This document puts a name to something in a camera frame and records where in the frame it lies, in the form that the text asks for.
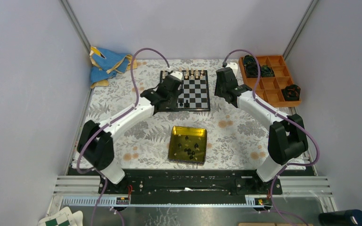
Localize purple cable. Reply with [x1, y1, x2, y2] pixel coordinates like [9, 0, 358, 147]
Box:
[75, 48, 171, 226]
[222, 48, 321, 226]

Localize black coiled part top left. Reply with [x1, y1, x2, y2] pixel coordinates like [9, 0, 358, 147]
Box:
[242, 55, 256, 65]

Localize orange compartment organizer tray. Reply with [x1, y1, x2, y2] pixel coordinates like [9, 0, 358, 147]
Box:
[256, 56, 301, 107]

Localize black coiled part middle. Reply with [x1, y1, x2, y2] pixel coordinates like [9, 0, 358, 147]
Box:
[245, 62, 261, 78]

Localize yellow metal tray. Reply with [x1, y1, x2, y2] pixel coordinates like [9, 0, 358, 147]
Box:
[168, 126, 207, 165]

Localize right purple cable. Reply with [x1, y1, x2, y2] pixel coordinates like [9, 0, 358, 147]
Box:
[222, 48, 321, 226]

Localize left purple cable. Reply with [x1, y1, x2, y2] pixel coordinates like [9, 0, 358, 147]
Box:
[75, 48, 171, 226]

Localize black chess pieces in tray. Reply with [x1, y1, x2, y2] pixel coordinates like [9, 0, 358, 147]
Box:
[184, 136, 199, 160]

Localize floral patterned table mat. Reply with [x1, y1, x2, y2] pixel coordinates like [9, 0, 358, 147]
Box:
[86, 60, 268, 170]

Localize blue yellow cloth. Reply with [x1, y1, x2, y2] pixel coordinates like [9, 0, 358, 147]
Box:
[89, 46, 137, 89]

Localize row of white chess pieces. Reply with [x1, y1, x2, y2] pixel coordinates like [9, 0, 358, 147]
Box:
[182, 69, 206, 80]

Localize black coiled part in organizer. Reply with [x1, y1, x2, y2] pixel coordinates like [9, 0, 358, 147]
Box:
[260, 65, 275, 78]

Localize green white checkered paper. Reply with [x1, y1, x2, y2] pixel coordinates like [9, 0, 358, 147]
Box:
[37, 207, 83, 226]

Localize black mounting base rail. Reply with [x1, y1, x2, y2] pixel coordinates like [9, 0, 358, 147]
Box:
[98, 169, 283, 195]

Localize black white chess board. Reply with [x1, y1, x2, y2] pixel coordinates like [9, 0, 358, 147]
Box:
[164, 70, 210, 112]

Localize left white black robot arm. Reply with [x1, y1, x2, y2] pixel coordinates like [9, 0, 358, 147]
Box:
[77, 72, 183, 194]

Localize black part at tray edge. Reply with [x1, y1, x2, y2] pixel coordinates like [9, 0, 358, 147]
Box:
[281, 84, 301, 101]

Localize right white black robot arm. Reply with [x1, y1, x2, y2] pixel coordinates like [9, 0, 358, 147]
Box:
[214, 67, 308, 194]

